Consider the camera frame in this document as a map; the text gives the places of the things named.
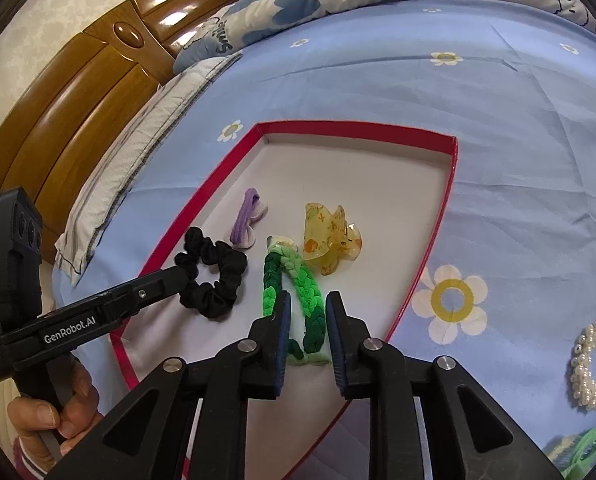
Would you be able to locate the striped pillow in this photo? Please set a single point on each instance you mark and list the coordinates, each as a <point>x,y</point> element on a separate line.
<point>128,160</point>

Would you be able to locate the yellow hair claw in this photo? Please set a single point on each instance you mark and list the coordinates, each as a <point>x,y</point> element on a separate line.
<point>318,240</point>

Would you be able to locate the wooden headboard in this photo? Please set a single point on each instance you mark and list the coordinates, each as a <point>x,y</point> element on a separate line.
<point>78,85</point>

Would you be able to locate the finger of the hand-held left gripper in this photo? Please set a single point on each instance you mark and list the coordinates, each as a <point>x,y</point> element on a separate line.
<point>153,287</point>

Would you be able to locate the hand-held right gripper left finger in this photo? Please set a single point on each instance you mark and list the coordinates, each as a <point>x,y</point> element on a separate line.
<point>282,345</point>

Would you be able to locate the blue floral bed sheet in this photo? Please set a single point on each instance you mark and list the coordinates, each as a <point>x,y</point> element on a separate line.
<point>477,110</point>

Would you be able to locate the pearl scrunchie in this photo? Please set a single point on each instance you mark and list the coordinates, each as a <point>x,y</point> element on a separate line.
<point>590,360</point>

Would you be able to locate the red shallow box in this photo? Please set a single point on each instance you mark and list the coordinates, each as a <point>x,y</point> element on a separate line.
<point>357,200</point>

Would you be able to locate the person's left hand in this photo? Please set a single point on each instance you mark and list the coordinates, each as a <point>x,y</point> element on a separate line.
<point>85,400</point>

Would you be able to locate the person's left forearm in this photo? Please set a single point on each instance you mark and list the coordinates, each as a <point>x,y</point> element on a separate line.
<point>30,457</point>

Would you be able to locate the green hair clip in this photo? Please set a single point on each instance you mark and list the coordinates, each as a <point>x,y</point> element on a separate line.
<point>585,447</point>

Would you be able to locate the black scrunchie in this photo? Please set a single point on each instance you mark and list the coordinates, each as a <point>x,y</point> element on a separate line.
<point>228,265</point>

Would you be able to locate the blue heart print quilt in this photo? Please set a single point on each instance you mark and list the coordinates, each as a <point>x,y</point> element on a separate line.
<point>288,5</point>

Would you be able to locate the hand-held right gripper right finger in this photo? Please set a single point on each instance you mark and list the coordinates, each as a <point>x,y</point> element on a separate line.
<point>339,345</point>

